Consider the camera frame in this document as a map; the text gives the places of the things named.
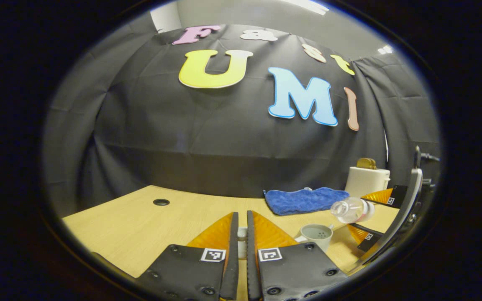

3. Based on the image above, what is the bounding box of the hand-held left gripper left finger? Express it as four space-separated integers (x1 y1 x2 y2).
136 211 240 301

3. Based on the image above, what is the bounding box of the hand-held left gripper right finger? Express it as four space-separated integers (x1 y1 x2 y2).
246 210 348 301

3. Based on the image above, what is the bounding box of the white teacup lid blue print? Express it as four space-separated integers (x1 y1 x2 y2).
238 227 248 260

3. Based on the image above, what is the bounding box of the clear plastic water bottle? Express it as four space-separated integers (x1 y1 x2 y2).
331 196 375 224

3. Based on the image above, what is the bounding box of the white teacup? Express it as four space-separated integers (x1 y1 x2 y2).
295 224 334 253

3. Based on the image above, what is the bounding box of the white toaster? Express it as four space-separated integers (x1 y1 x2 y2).
345 166 391 199

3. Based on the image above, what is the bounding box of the blue towel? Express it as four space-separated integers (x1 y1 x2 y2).
264 187 350 216

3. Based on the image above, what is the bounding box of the black backdrop cloth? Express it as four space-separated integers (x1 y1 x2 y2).
42 17 441 218

